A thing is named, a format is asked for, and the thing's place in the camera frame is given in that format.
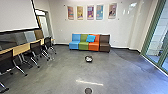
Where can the brown wooden door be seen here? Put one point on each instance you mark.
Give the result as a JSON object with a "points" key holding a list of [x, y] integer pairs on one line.
{"points": [[39, 34]]}

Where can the green framed glass door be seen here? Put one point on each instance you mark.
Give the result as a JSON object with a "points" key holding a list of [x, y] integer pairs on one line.
{"points": [[156, 33]]}

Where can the orange sofa seat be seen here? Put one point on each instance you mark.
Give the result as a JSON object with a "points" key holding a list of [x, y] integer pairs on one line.
{"points": [[93, 46]]}

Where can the blue sofa seat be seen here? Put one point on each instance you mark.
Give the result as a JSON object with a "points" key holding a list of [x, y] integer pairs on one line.
{"points": [[74, 44]]}

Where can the blue cushion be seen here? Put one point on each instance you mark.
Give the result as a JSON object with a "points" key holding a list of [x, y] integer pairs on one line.
{"points": [[90, 38]]}

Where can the round metal floor cover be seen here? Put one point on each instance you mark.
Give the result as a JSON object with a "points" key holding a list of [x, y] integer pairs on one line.
{"points": [[88, 90]]}

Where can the long wooden table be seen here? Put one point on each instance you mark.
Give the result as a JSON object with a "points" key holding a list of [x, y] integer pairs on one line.
{"points": [[20, 48]]}

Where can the yellow framed wall poster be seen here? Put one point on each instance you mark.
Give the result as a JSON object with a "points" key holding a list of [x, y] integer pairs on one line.
{"points": [[80, 12]]}

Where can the orange framed wall poster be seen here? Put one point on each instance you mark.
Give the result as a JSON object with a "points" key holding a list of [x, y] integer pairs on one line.
{"points": [[70, 12]]}

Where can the light blue wall poster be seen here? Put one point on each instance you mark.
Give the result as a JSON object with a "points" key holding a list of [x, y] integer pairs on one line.
{"points": [[100, 12]]}

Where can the pink framed wall poster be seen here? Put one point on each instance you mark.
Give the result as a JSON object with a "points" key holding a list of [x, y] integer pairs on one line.
{"points": [[112, 10]]}

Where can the grey glass wall panel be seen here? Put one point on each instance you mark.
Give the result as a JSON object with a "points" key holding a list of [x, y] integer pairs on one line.
{"points": [[15, 38]]}

